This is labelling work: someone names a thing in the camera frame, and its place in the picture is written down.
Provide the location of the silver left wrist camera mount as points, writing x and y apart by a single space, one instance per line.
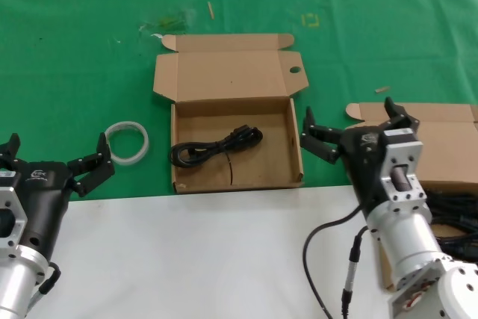
13 214

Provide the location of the green table cloth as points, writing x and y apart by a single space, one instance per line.
74 72

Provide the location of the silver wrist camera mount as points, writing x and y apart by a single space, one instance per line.
13 214
403 154

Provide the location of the clear plastic wrapper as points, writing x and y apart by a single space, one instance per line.
172 20

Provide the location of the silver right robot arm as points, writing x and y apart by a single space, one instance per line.
407 237

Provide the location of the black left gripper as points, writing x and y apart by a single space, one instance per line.
45 199

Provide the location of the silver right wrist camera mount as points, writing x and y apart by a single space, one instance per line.
403 154

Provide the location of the empty open cardboard box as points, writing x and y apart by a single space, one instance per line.
231 83

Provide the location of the thin wooden stick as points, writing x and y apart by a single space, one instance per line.
211 10

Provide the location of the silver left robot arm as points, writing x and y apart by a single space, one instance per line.
18 281

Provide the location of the translucent white tape roll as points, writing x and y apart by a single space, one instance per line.
128 161

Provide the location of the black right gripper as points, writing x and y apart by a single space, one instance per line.
364 169

